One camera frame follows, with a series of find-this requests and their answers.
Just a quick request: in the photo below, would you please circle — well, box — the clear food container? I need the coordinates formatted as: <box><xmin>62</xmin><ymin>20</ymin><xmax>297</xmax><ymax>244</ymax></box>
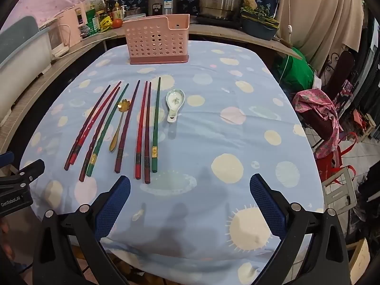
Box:
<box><xmin>125</xmin><ymin>7</ymin><xmax>147</xmax><ymax>19</ymax></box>

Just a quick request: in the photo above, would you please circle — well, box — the wooden box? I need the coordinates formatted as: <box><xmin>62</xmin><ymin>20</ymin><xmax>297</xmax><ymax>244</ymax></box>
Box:
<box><xmin>346</xmin><ymin>237</ymin><xmax>371</xmax><ymax>282</ymax></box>

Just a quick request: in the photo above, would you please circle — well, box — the black induction stove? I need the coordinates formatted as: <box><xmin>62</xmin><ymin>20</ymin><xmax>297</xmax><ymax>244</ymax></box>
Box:
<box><xmin>189</xmin><ymin>15</ymin><xmax>242</xmax><ymax>27</ymax></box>

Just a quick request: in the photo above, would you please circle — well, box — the dark metal chair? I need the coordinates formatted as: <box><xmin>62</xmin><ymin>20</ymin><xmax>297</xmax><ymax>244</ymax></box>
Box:
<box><xmin>322</xmin><ymin>50</ymin><xmax>357</xmax><ymax>95</ymax></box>

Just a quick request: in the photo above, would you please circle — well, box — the white plastic frame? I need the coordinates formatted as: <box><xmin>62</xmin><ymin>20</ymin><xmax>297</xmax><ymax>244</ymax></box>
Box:
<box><xmin>322</xmin><ymin>166</ymin><xmax>358</xmax><ymax>216</ymax></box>

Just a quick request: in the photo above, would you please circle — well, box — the green bag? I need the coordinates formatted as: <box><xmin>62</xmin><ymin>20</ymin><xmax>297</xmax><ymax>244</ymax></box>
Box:
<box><xmin>275</xmin><ymin>47</ymin><xmax>316</xmax><ymax>90</ymax></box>

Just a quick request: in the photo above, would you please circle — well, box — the pink floral cloth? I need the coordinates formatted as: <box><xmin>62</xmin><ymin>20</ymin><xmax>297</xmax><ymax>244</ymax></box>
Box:
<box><xmin>292</xmin><ymin>87</ymin><xmax>342</xmax><ymax>158</ymax></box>

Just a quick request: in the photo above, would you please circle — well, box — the pink kitchen appliance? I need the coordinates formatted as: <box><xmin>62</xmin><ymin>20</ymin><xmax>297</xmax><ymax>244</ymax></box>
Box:
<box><xmin>56</xmin><ymin>5</ymin><xmax>87</xmax><ymax>48</ymax></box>

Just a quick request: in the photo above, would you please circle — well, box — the white ceramic soup spoon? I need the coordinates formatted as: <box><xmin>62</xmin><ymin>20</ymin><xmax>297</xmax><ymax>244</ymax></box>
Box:
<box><xmin>166</xmin><ymin>90</ymin><xmax>186</xmax><ymax>123</ymax></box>

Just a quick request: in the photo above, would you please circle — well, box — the blue planet print tablecloth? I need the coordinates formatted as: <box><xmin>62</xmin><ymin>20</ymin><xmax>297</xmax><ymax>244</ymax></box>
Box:
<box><xmin>19</xmin><ymin>40</ymin><xmax>325</xmax><ymax>285</ymax></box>

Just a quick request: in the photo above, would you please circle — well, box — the white kitchen appliance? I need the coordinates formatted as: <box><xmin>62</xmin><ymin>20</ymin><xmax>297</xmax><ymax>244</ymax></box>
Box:
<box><xmin>47</xmin><ymin>20</ymin><xmax>71</xmax><ymax>57</ymax></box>

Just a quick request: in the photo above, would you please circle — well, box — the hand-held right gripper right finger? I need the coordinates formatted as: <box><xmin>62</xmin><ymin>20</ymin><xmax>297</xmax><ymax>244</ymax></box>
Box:
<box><xmin>249</xmin><ymin>174</ymin><xmax>349</xmax><ymax>285</ymax></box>

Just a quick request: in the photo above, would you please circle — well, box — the silver rice cooker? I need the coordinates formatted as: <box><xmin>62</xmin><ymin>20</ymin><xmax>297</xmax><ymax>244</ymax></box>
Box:
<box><xmin>147</xmin><ymin>0</ymin><xmax>182</xmax><ymax>17</ymax></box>

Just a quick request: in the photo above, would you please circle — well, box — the pink perforated utensil basket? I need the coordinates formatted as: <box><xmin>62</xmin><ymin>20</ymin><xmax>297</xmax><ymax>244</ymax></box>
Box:
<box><xmin>122</xmin><ymin>14</ymin><xmax>190</xmax><ymax>65</ymax></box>

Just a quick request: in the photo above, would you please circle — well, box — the gold flower spoon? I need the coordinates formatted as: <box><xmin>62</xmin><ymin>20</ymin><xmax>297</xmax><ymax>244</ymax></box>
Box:
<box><xmin>109</xmin><ymin>99</ymin><xmax>128</xmax><ymax>152</ymax></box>

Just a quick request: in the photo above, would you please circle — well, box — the red bag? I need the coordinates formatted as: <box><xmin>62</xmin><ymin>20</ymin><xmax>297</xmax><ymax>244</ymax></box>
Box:
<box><xmin>315</xmin><ymin>142</ymin><xmax>357</xmax><ymax>185</ymax></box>

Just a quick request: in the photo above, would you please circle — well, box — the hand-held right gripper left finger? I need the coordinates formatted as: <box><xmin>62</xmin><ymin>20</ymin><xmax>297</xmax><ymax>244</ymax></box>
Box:
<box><xmin>31</xmin><ymin>175</ymin><xmax>132</xmax><ymax>285</ymax></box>

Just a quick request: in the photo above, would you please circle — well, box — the white cable with switch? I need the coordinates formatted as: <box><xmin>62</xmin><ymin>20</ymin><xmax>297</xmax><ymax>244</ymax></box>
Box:
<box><xmin>286</xmin><ymin>0</ymin><xmax>294</xmax><ymax>48</ymax></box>

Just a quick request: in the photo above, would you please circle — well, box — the green chopstick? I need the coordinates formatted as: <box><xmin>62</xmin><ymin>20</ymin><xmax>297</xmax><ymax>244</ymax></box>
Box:
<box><xmin>86</xmin><ymin>83</ymin><xmax>130</xmax><ymax>177</ymax></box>
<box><xmin>152</xmin><ymin>77</ymin><xmax>161</xmax><ymax>173</ymax></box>

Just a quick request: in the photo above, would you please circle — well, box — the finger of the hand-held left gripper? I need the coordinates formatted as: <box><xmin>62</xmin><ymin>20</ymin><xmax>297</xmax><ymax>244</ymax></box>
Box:
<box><xmin>0</xmin><ymin>151</ymin><xmax>15</xmax><ymax>173</ymax></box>
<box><xmin>8</xmin><ymin>159</ymin><xmax>46</xmax><ymax>185</ymax></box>

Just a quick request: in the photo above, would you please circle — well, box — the white tub with blue lid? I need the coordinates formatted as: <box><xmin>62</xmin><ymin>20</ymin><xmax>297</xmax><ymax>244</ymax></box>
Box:
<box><xmin>0</xmin><ymin>16</ymin><xmax>53</xmax><ymax>120</ymax></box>

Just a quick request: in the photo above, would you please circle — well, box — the dark red chopstick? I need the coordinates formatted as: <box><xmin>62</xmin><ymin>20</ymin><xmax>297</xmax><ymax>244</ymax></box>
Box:
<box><xmin>144</xmin><ymin>82</ymin><xmax>152</xmax><ymax>184</ymax></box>
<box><xmin>64</xmin><ymin>85</ymin><xmax>111</xmax><ymax>171</ymax></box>
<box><xmin>114</xmin><ymin>80</ymin><xmax>141</xmax><ymax>173</ymax></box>
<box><xmin>79</xmin><ymin>87</ymin><xmax>121</xmax><ymax>182</ymax></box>

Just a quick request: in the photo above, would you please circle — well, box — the beige curtain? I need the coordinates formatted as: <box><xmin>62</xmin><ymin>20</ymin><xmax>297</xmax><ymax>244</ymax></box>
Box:
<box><xmin>276</xmin><ymin>0</ymin><xmax>366</xmax><ymax>72</ymax></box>

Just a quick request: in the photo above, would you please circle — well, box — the blue planter with plants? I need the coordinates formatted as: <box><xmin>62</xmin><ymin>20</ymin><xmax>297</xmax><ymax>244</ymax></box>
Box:
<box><xmin>239</xmin><ymin>6</ymin><xmax>280</xmax><ymax>41</ymax></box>

